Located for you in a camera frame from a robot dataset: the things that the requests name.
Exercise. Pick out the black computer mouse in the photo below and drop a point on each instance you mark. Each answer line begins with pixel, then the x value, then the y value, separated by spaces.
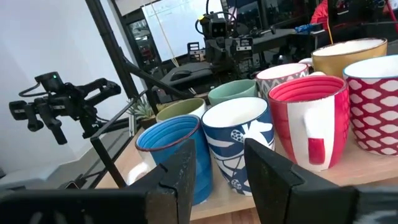
pixel 181 75

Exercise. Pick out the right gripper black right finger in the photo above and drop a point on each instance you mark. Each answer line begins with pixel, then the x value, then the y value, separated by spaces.
pixel 286 196

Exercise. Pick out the grey desk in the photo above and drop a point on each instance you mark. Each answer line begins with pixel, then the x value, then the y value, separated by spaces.
pixel 200 77

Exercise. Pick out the white mug green interior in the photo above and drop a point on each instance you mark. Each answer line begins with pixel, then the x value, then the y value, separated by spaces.
pixel 182 107

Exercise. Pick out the large white board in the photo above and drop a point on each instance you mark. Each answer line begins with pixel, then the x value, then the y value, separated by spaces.
pixel 174 31

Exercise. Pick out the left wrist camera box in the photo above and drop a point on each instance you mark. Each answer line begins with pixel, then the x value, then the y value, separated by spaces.
pixel 218 28

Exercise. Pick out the small blue cylindrical object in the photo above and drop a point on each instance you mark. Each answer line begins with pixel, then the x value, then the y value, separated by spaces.
pixel 306 28

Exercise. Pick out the black aluminium table frame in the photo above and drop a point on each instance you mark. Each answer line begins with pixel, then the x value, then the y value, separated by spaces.
pixel 106 31

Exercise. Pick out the red white lattice mug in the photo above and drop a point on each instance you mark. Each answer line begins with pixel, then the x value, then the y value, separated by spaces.
pixel 373 109

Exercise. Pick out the red and white mug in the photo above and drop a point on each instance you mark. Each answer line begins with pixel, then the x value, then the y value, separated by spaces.
pixel 311 124

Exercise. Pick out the teal mug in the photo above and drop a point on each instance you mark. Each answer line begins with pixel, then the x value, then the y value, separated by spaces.
pixel 231 91

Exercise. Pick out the white speckled mug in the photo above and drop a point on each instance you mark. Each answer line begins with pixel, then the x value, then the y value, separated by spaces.
pixel 335 63

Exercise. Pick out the blue floral white mug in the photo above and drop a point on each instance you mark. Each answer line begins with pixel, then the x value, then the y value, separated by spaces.
pixel 224 146

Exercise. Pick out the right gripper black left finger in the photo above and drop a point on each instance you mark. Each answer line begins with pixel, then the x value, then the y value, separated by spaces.
pixel 174 180

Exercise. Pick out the blue and white mug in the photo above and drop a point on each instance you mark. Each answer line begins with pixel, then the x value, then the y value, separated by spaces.
pixel 168 132

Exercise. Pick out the small black rack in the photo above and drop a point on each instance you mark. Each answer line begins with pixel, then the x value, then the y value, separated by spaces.
pixel 194 51

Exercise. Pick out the yellow tag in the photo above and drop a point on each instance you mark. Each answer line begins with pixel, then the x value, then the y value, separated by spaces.
pixel 202 18

